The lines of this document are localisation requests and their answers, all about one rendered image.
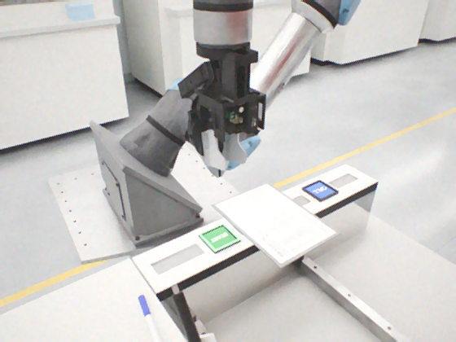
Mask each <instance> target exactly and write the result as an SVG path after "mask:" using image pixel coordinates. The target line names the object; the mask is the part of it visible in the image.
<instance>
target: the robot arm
mask: <svg viewBox="0 0 456 342"><path fill-rule="evenodd" d="M192 1H193V7H192V12H193V31H194V40H195V41H196V43H195V46H196V54H197V55H198V56H199V57H201V58H204V59H209V61H205V62H203V63H202V64H201V65H200V66H198V67H197V68H196V69H195V70H193V71H192V72H191V73H190V74H189V75H188V76H186V77H185V78H184V79H182V78H180V79H177V80H176V81H175V82H174V83H173V84H172V85H171V86H170V87H169V88H167V89H166V91H165V93H164V94H163V97H162V98H161V99H160V101H159V102H158V103H157V104H156V106H155V107H154V108H153V110H152V111H151V113H150V114H148V115H147V118H146V119H145V121H144V122H143V123H141V124H140V125H138V126H137V127H135V128H134V129H132V130H130V131H129V132H128V133H126V134H125V136H124V137H123V138H122V139H121V140H120V145H121V146H122V147H123V148H124V149H125V150H126V151H127V152H128V153H129V154H131V155H132V156H134V158H135V159H136V160H138V161H139V162H141V163H142V164H144V165H145V166H147V167H148V168H149V169H151V170H153V171H155V172H157V173H158V174H160V175H162V176H164V177H165V178H167V177H168V176H169V174H170V173H171V172H172V170H173V169H174V166H175V164H176V161H177V158H178V154H179V152H180V150H181V148H182V147H183V145H184V144H185V143H186V142H188V143H189V144H191V145H192V146H193V147H195V149H196V151H197V152H198V153H199V156H200V158H201V160H202V161H203V163H204V165H205V167H206V168H207V169H208V171H210V172H211V173H212V174H214V175H215V176H216V178H221V176H222V175H223V173H224V172H225V171H226V170H228V171H229V170H232V169H235V168H237V167H238V166H239V165H241V164H245V163H246V162H247V158H248V157H249V156H250V155H251V154H252V153H253V152H254V151H255V150H256V149H257V146H258V145H259V144H260V142H261V139H260V137H259V136H258V133H259V132H260V131H261V129H262V130H264V129H265V113H266V112H267V111H268V109H269V108H270V106H271V105H272V103H273V102H274V100H275V99H276V97H277V96H278V94H279V93H280V91H281V90H282V89H283V87H284V86H285V85H286V84H287V83H288V82H289V80H290V79H291V78H292V76H293V74H294V73H295V71H296V70H297V68H298V67H299V66H300V64H301V62H302V61H303V60H304V58H305V56H306V55H307V54H308V53H309V52H310V51H311V50H312V49H313V47H314V45H315V44H316V43H317V40H318V39H319V38H320V37H321V35H322V34H323V33H328V32H331V31H332V30H333V29H334V28H335V26H336V25H337V24H339V25H340V26H341V25H342V26H345V25H346V24H347V23H348V22H349V21H350V20H351V18H352V17H353V14H354V13H355V11H356V10H357V7H358V5H359V4H360V2H361V0H291V8H292V11H291V13H290V14H289V16H288V17H287V19H286V21H285V22H284V24H283V25H282V27H281V28H280V30H279V31H278V32H277V34H276V35H275V37H274V39H273V40H272V42H271V43H270V44H269V45H268V47H266V48H265V51H264V53H263V54H262V56H261V57H260V58H259V60H258V51H255V50H253V49H251V42H250V41H251V40H252V21H253V7H254V0H192ZM254 63H256V65H255V66H254V67H253V69H252V71H251V64H254Z"/></svg>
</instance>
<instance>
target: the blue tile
mask: <svg viewBox="0 0 456 342"><path fill-rule="evenodd" d="M305 189H307V190H308V191H310V192H312V193H314V194H315V195H316V196H317V197H318V198H319V199H322V198H324V197H326V196H327V195H329V194H330V193H333V192H335V191H333V190H332V189H331V188H329V187H327V186H325V185H323V184H322V183H320V182H319V183H317V184H314V185H312V186H310V187H308V188H305Z"/></svg>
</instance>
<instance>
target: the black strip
mask: <svg viewBox="0 0 456 342"><path fill-rule="evenodd" d="M377 186H378V182H377V183H375V184H373V185H371V186H369V187H367V188H364V189H362V190H360V191H358V192H356V193H354V194H352V195H350V196H349V197H348V198H346V199H343V200H341V201H339V202H337V203H335V204H333V205H331V206H329V207H327V208H325V209H323V210H320V211H319V212H317V213H315V214H314V216H316V217H318V218H319V219H322V218H324V217H326V216H327V215H328V214H330V213H333V212H334V211H335V210H337V209H339V208H342V207H344V206H346V205H348V204H351V203H352V202H354V201H355V200H358V199H360V198H361V197H363V196H364V195H367V194H369V193H371V192H372V191H375V190H376V189H377ZM259 250H260V249H259V248H258V247H256V246H255V245H254V244H253V245H252V246H251V247H249V248H246V249H244V250H242V251H240V252H239V253H237V254H235V255H233V256H231V257H229V258H227V259H225V260H223V261H220V262H218V263H217V264H215V265H212V266H210V267H208V268H206V269H204V270H201V271H200V272H198V273H196V274H195V275H193V276H191V277H189V278H186V279H185V280H183V281H181V282H180V283H177V285H178V289H179V291H182V290H184V289H186V288H188V287H191V286H192V285H194V284H196V283H198V282H200V281H202V280H204V279H206V278H209V277H211V276H212V275H214V274H215V273H216V272H218V271H220V270H223V269H225V268H227V267H229V266H231V265H233V264H234V263H236V262H238V261H241V260H242V259H244V258H247V257H249V256H251V255H253V254H254V253H256V252H257V251H259ZM172 294H173V289H172V287H169V288H166V289H164V290H163V291H161V292H158V293H156V297H157V298H158V300H159V302H161V301H163V300H164V299H167V298H169V297H171V295H172Z"/></svg>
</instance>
